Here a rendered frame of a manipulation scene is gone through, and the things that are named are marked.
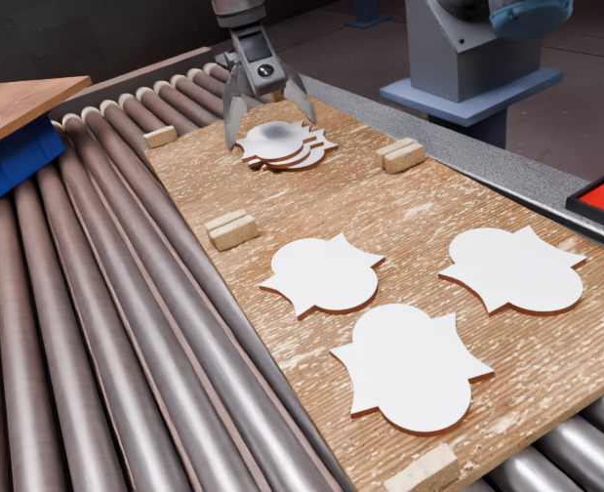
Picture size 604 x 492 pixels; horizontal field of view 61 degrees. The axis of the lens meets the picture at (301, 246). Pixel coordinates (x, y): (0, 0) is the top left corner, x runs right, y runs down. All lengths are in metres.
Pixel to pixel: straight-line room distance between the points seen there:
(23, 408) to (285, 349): 0.28
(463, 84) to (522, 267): 0.61
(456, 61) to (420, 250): 0.56
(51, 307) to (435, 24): 0.84
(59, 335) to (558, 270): 0.56
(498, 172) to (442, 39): 0.40
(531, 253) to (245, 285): 0.31
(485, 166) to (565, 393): 0.41
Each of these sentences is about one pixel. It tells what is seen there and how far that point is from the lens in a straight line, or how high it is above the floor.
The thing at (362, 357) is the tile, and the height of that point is 0.94.
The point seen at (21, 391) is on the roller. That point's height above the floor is 0.92.
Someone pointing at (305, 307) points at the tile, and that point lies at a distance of 0.54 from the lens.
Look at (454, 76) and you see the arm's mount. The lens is 1.10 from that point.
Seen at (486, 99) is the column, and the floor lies 0.87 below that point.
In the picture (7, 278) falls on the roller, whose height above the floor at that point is 0.92.
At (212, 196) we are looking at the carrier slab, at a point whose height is 0.94.
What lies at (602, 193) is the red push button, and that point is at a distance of 0.71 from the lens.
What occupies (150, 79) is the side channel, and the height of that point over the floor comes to 0.93.
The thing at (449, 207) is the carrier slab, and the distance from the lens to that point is 0.67.
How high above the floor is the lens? 1.31
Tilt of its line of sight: 36 degrees down
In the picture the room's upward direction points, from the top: 14 degrees counter-clockwise
